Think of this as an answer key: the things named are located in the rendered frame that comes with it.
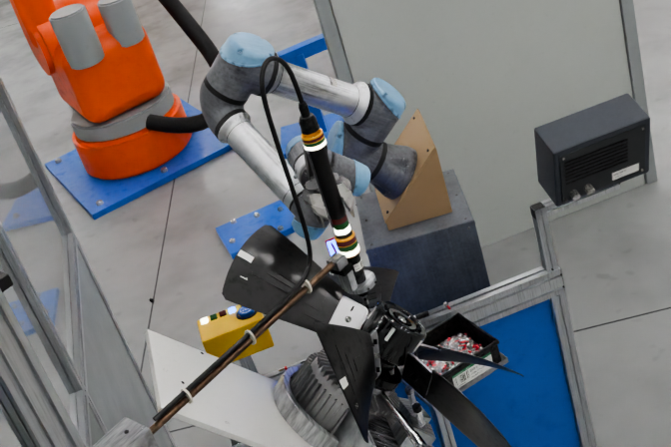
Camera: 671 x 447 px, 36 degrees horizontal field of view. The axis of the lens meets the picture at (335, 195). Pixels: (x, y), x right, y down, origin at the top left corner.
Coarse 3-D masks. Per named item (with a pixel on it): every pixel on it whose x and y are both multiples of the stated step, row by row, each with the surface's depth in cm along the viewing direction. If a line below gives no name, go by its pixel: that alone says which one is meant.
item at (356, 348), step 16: (320, 336) 181; (336, 336) 186; (352, 336) 192; (368, 336) 199; (336, 352) 183; (352, 352) 189; (368, 352) 197; (336, 368) 180; (352, 368) 186; (368, 368) 195; (352, 384) 184; (368, 384) 194; (352, 400) 181; (368, 400) 192
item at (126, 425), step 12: (132, 420) 178; (108, 432) 177; (120, 432) 176; (132, 432) 176; (144, 432) 175; (96, 444) 175; (108, 444) 175; (120, 444) 174; (132, 444) 173; (144, 444) 175; (156, 444) 177
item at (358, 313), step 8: (344, 296) 213; (344, 304) 212; (352, 304) 213; (360, 304) 213; (336, 312) 211; (344, 312) 212; (352, 312) 212; (360, 312) 212; (336, 320) 211; (344, 320) 211; (352, 320) 211; (360, 320) 212
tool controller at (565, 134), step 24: (624, 96) 259; (576, 120) 256; (600, 120) 254; (624, 120) 253; (648, 120) 252; (552, 144) 252; (576, 144) 250; (600, 144) 252; (624, 144) 254; (648, 144) 258; (552, 168) 254; (576, 168) 255; (600, 168) 257; (624, 168) 260; (648, 168) 264; (552, 192) 261; (576, 192) 259
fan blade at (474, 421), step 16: (432, 384) 207; (448, 384) 201; (432, 400) 210; (448, 400) 205; (464, 400) 198; (448, 416) 209; (464, 416) 203; (480, 416) 195; (464, 432) 208; (480, 432) 202; (496, 432) 192
